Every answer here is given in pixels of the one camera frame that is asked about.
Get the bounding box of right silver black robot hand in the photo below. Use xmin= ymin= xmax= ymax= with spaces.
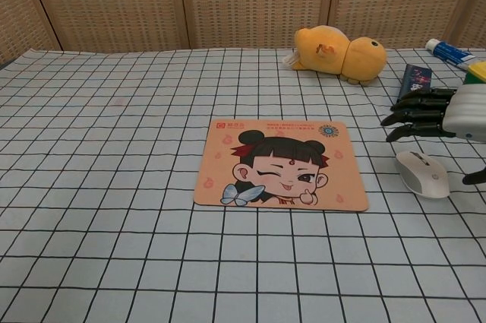
xmin=380 ymin=82 xmax=486 ymax=186

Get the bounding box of white computer mouse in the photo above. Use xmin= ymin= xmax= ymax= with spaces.
xmin=394 ymin=150 xmax=451 ymax=199

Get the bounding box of orange cartoon girl mouse pad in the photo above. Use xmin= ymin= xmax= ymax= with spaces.
xmin=192 ymin=119 xmax=370 ymax=214

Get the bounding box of green container with yellow lid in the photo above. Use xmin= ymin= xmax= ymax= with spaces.
xmin=462 ymin=60 xmax=486 ymax=87

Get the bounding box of blue white toothpaste tube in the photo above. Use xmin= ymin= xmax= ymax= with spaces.
xmin=424 ymin=38 xmax=478 ymax=70

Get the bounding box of dark blue printed box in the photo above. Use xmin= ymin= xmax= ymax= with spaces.
xmin=398 ymin=63 xmax=434 ymax=102

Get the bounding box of yellow duck plush toy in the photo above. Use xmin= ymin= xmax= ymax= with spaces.
xmin=282 ymin=24 xmax=388 ymax=85

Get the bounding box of white black grid tablecloth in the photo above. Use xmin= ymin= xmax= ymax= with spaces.
xmin=0 ymin=47 xmax=486 ymax=323

